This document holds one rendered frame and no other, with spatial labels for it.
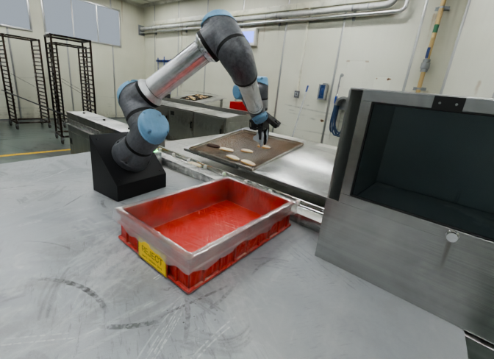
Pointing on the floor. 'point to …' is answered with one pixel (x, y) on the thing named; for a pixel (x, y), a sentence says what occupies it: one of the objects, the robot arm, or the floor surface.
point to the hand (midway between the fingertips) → (264, 144)
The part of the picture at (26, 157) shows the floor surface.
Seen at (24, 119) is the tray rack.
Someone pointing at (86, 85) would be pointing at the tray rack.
